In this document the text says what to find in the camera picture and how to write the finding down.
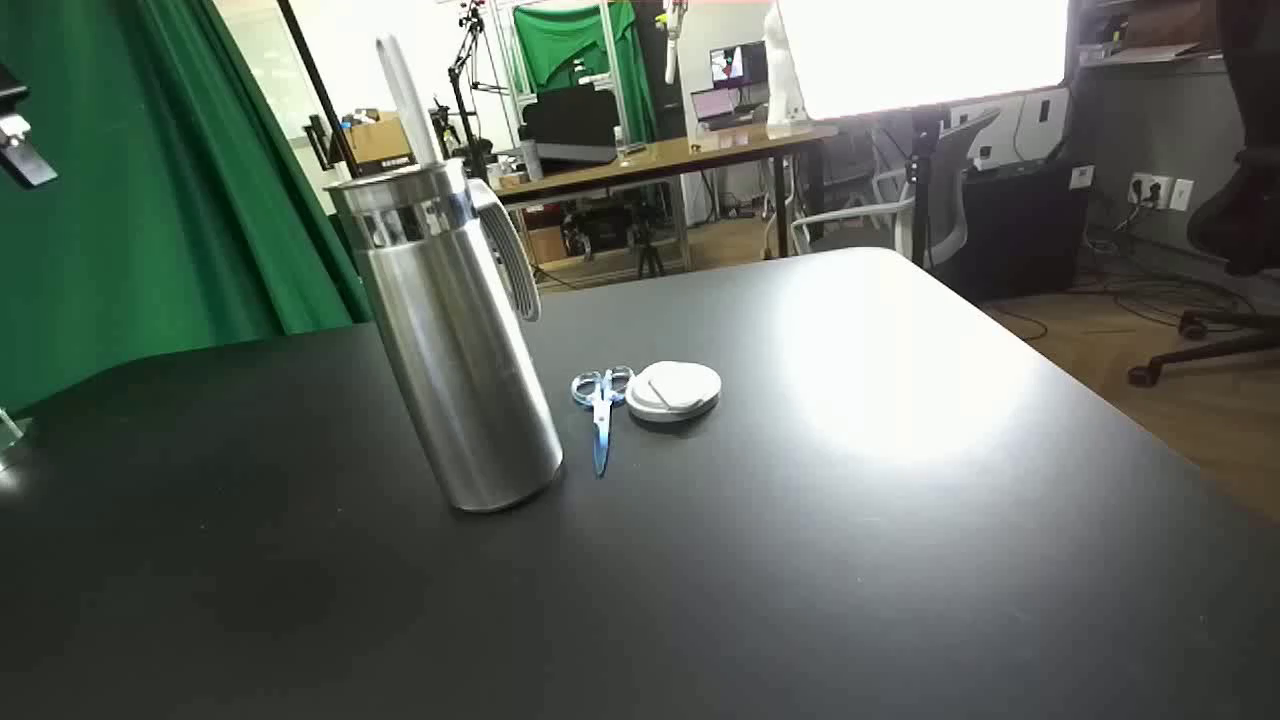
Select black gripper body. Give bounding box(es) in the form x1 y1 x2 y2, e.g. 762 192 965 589
0 64 65 192

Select grey brush handle stick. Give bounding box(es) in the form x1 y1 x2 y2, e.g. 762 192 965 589
373 34 444 173

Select stainless steel jar with handle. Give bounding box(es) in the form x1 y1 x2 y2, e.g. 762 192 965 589
325 157 570 518

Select green curtain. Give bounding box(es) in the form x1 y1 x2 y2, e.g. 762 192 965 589
0 0 373 412

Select cardboard box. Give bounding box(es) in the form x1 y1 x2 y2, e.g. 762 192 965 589
342 109 422 182

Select black lamp stand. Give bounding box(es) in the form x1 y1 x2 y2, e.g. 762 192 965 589
444 0 501 182

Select green backdrop cloth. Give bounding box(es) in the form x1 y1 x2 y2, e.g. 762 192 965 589
507 0 661 145

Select small black tripod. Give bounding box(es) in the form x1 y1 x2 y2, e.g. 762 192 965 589
628 218 673 280

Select blue scissors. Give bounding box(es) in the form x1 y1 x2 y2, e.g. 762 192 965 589
570 366 641 480

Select wooden desk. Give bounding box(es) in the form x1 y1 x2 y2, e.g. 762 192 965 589
493 122 842 268

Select white round lid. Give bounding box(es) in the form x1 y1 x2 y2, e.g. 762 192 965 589
625 358 730 430

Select bright light panel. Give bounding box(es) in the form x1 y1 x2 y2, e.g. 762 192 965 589
768 0 1075 127

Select black cabinet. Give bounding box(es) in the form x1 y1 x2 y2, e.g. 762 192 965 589
950 157 1091 306

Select black office chair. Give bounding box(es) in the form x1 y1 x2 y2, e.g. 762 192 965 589
1125 0 1280 394

